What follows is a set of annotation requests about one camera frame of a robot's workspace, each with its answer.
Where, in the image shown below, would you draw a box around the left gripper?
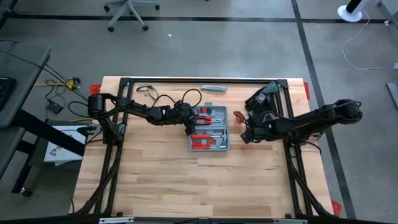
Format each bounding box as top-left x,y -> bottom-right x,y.
169,102 -> 197,136

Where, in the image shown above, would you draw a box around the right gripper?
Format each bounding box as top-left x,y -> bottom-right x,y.
240,111 -> 276,145

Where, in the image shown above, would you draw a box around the red handled pliers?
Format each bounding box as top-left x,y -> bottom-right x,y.
192,116 -> 223,126

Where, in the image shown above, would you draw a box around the red tape measure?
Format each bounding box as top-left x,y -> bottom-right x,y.
233,111 -> 247,124

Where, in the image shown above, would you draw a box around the grey plastic tool case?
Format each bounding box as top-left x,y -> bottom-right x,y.
188,103 -> 230,152

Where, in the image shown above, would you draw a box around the grey utility knife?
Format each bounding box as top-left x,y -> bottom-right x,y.
200,85 -> 228,93

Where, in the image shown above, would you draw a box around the black work gloves pair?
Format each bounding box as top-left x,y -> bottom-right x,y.
244,81 -> 280,114

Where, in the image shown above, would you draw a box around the clear safety glasses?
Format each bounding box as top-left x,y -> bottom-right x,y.
136,85 -> 160,102

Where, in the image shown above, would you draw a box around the white cardboard box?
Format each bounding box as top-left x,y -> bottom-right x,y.
43,125 -> 86,164

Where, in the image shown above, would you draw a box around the office chair base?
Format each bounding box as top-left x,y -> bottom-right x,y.
103,0 -> 161,32

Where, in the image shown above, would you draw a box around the black side table legs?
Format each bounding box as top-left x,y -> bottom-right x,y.
11,108 -> 86,197

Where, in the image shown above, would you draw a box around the grey metal floor foot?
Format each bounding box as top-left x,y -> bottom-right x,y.
386,82 -> 398,110

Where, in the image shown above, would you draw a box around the white round-base floor stand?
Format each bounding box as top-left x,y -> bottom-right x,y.
337,0 -> 364,23

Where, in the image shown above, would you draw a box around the low grey side table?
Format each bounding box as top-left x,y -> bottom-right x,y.
0,126 -> 26,180

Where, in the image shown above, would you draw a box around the black keyboard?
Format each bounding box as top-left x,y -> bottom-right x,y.
0,77 -> 17,111

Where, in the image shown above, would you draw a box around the grey metal table leg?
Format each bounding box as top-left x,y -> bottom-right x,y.
377,0 -> 398,19

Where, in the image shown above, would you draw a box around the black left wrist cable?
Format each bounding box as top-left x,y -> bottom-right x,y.
152,88 -> 203,110

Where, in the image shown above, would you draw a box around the black aluminium table frame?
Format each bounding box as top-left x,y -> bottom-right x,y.
74,77 -> 335,218

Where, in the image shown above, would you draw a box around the black table edge rail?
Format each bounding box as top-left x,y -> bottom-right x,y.
0,213 -> 398,224

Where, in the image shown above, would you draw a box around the black clamp with grey bracket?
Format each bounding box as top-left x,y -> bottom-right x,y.
76,123 -> 103,137

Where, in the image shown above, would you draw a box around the silver rail bracket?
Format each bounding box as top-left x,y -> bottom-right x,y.
272,218 -> 308,224
98,217 -> 136,224

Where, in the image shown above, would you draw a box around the yellow cable with plug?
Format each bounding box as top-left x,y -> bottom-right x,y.
34,80 -> 76,90

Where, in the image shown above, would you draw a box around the white floor cable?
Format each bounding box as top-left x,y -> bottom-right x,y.
341,11 -> 398,71

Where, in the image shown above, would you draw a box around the black floor cable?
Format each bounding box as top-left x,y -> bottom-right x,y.
0,49 -> 90,100

